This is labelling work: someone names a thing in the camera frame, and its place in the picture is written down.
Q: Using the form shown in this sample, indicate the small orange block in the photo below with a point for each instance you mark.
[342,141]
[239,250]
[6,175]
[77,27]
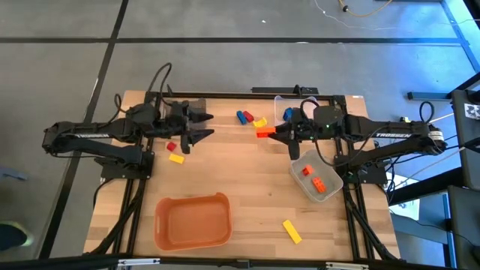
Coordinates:
[308,170]

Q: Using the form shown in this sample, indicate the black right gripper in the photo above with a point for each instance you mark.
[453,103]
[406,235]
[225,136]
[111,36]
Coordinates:
[302,129]

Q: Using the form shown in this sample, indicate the white plastic bin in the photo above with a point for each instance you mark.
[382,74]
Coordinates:
[332,180]

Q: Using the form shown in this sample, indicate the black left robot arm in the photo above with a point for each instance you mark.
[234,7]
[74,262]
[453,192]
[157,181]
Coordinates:
[112,129]

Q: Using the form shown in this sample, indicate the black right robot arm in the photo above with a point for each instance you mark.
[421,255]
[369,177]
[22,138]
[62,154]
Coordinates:
[393,134]

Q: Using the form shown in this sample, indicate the grey flat object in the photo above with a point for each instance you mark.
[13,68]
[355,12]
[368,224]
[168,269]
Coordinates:
[11,174]

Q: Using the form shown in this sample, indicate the long orange block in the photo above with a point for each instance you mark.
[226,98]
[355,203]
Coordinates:
[264,132]

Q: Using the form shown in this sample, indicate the black table-level camera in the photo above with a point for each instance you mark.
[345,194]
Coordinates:
[242,264]

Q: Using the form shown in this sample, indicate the black aluminium beam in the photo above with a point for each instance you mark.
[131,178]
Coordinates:
[56,262]

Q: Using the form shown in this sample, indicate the small red block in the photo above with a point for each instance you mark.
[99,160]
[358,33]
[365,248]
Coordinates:
[171,146]

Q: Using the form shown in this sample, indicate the clear plastic bin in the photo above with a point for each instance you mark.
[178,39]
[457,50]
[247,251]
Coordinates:
[201,104]
[279,103]

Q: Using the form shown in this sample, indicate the black aluminium table frame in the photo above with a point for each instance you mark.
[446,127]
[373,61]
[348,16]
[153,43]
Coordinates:
[240,95]

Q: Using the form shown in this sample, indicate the orange plastic bin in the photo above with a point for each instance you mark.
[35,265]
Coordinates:
[193,225]

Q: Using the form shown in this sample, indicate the black white fiducial tag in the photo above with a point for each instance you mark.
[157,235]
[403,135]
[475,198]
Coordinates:
[471,111]

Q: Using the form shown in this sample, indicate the person's shoe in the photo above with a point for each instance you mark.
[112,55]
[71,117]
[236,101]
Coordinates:
[11,236]

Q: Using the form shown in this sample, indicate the silver metal bracket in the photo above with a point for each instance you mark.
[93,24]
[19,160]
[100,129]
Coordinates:
[347,266]
[138,262]

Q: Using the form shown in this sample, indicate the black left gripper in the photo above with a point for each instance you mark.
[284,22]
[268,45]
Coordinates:
[179,120]

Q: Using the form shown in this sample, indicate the black flat bar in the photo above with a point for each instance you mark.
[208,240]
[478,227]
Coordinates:
[270,90]

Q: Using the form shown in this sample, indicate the long yellow block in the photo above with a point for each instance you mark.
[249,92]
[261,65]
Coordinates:
[291,231]

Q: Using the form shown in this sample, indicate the blue block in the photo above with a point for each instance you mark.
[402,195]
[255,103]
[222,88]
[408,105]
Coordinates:
[287,114]
[241,117]

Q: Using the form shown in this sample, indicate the black equipment cart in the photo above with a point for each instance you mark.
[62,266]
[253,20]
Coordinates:
[465,150]

